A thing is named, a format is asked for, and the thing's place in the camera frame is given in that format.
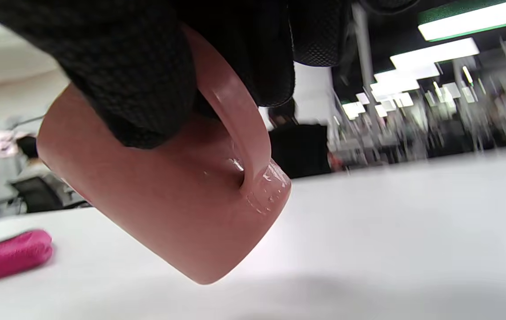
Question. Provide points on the pink water cup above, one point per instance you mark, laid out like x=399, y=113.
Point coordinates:
x=146, y=213

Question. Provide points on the magenta cleaning cloth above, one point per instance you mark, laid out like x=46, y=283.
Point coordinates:
x=8, y=255

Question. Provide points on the person's right hand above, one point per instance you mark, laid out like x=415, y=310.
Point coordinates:
x=137, y=66

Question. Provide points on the row of ceiling light panels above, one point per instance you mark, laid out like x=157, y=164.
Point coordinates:
x=435, y=53

